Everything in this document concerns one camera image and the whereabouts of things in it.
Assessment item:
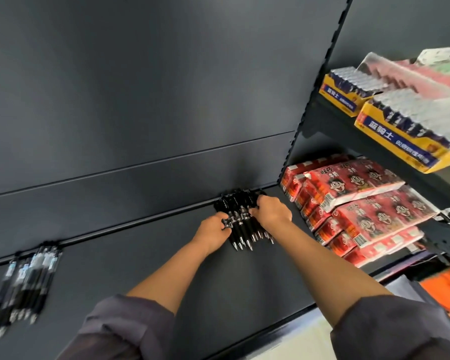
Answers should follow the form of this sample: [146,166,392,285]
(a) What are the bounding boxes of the dark grey shelf unit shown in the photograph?
[0,0,350,360]

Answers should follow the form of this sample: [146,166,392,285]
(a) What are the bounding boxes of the person's right hand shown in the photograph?
[249,194,293,235]

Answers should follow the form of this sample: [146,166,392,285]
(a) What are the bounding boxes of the grey left sleeve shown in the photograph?
[56,294,176,360]

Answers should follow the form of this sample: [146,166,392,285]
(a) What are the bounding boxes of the person's right forearm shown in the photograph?
[273,220,393,327]

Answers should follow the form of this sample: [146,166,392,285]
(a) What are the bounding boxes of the aligned bundle of black pens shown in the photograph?
[213,187,275,252]

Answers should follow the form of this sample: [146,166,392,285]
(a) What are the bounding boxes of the grey sleeve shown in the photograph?
[329,294,450,360]
[56,294,176,360]

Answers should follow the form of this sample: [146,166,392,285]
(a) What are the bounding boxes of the black stocked shelf unit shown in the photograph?
[281,0,450,297]

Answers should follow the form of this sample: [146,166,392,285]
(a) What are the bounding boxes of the yellow blue battery box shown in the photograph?
[354,87,450,174]
[318,66,393,118]

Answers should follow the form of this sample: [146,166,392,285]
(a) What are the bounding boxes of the plastic-wrapped red packets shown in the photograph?
[356,52,450,100]

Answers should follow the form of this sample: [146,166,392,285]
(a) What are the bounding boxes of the person's left forearm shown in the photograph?
[126,239,211,316]

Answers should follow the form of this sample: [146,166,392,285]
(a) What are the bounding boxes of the orange object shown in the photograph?
[419,265,450,333]

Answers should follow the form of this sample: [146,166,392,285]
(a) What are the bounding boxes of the person's left hand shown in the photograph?
[192,212,233,256]

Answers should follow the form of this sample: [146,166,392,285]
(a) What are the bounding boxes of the grey right sleeve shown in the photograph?
[329,294,450,360]

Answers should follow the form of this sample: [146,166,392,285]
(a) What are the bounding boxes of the row of clear-barrel pens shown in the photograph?
[0,243,64,344]

